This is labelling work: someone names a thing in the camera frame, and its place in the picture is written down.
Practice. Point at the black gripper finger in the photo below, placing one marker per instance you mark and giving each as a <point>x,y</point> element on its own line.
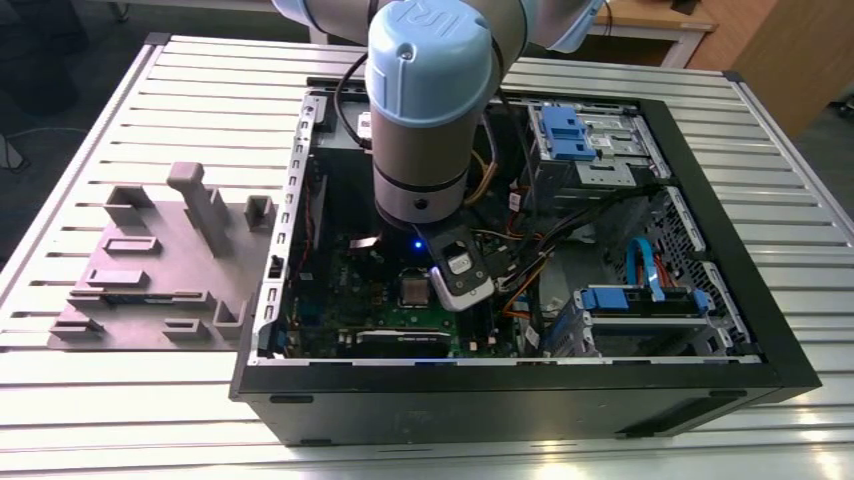
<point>363,243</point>

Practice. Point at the silver CPU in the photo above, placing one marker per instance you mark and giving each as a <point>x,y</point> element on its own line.
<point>415,292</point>

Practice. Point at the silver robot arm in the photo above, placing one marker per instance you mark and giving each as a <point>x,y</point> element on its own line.
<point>427,150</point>

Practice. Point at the CPU socket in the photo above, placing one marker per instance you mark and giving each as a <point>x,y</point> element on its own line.
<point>413,307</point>

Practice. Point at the grey power supply unit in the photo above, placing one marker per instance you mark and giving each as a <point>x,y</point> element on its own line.
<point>340,190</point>

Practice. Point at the green motherboard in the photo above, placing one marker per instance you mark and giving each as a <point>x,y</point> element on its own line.
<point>353,300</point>

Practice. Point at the black RAM slot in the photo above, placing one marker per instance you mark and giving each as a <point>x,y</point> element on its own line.
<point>460,330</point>
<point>471,330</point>
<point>480,327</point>

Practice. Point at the black graphics card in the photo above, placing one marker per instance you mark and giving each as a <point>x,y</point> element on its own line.
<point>400,342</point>

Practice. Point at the grey parts rack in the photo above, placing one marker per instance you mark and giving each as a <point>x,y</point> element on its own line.
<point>173,270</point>

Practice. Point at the hard disk in blue carrier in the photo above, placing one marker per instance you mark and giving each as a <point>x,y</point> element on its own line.
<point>603,299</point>

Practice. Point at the metal drive cage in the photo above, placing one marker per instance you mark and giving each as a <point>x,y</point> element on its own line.
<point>600,175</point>

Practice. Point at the blue plastic drive latch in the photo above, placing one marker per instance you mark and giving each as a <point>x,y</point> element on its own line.
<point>563,132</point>

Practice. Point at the black PC case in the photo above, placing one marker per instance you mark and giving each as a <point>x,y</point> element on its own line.
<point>467,410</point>

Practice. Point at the metal disk bay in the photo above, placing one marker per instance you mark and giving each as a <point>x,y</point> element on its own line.
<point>656,324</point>

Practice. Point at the wooden desk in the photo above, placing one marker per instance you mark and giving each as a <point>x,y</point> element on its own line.
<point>667,22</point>

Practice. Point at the wooden cabinet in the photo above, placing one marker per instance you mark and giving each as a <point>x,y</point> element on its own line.
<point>787,60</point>

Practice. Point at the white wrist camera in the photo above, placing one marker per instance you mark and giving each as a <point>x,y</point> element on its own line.
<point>463,280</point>

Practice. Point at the white desk frame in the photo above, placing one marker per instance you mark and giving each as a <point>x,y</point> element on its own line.
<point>317,27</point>

